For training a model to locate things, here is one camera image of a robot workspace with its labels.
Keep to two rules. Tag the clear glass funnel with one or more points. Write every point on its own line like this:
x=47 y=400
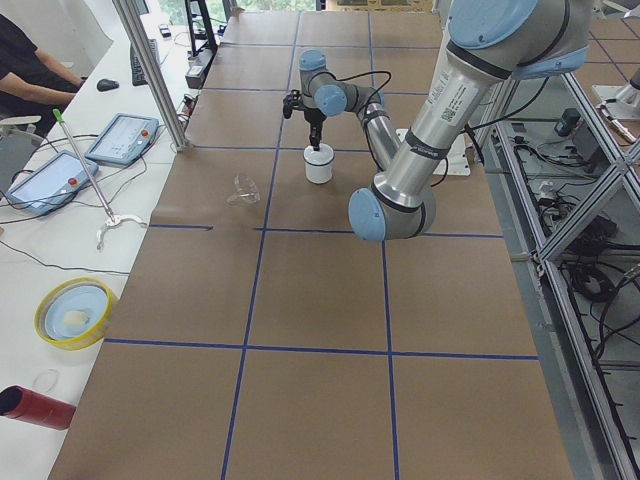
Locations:
x=245 y=192

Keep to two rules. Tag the aluminium frame post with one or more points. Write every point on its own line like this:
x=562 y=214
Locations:
x=136 y=33

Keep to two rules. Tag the white enamel mug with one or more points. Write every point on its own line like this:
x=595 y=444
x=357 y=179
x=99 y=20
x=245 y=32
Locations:
x=318 y=165

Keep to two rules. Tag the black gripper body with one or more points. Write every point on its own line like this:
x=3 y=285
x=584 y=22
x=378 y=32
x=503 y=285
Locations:
x=313 y=117

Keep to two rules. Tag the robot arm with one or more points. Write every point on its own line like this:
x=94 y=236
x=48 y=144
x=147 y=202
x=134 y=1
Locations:
x=488 y=42

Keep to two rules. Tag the yellow tape roll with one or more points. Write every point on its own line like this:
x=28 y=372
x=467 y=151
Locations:
x=76 y=314

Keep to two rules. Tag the litter picker grabber tool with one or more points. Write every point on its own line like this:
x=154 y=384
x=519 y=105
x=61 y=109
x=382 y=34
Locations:
x=113 y=220

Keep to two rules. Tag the near teach pendant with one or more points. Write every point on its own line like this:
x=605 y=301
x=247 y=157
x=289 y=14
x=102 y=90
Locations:
x=50 y=186

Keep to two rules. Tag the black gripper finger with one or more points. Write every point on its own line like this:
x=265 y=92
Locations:
x=315 y=138

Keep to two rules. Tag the aluminium frame rail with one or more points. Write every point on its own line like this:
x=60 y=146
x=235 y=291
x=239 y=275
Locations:
x=567 y=153

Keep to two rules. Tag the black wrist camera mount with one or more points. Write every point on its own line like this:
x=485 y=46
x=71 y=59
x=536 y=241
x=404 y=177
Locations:
x=292 y=102

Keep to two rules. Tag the red cylinder bottle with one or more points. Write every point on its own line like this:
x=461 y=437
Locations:
x=25 y=405

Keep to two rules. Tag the teach pendant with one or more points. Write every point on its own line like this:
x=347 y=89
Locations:
x=50 y=186
x=123 y=140

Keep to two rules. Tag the far teach pendant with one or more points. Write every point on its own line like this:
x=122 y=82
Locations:
x=123 y=140

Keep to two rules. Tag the black computer mouse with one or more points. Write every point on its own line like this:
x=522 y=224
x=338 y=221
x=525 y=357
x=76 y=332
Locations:
x=104 y=85

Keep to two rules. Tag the black keyboard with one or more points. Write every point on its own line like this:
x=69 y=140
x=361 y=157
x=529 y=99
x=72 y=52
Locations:
x=138 y=77

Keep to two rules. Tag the seated person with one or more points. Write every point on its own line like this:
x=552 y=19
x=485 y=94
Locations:
x=33 y=82

